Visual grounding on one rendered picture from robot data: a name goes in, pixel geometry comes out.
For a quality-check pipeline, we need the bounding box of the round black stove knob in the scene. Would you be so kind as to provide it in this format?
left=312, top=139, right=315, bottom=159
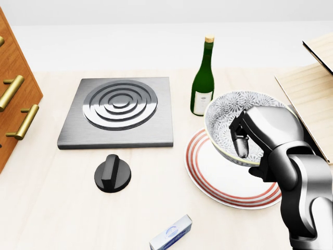
left=94, top=154, right=132, bottom=194

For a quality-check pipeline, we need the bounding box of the wooden cabinet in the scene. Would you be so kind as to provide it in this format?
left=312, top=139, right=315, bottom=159
left=0, top=7, right=44, bottom=174

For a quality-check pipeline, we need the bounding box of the blue and white box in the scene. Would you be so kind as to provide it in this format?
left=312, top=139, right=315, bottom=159
left=149, top=214, right=194, bottom=250

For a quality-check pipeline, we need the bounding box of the flat grey stove plate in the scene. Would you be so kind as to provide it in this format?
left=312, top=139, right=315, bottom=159
left=57, top=76, right=174, bottom=151

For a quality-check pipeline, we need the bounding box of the white plate with red rings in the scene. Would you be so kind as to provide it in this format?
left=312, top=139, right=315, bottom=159
left=184, top=128, right=283, bottom=210

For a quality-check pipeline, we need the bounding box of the green wine bottle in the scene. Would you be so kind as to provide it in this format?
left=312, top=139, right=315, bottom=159
left=190, top=34, right=216, bottom=117

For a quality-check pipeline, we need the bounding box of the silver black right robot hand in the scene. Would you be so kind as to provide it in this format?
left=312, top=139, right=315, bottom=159
left=229, top=105, right=305, bottom=183

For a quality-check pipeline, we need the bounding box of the patterned grey white bowl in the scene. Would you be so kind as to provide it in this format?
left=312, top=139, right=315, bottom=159
left=203, top=90, right=298, bottom=168

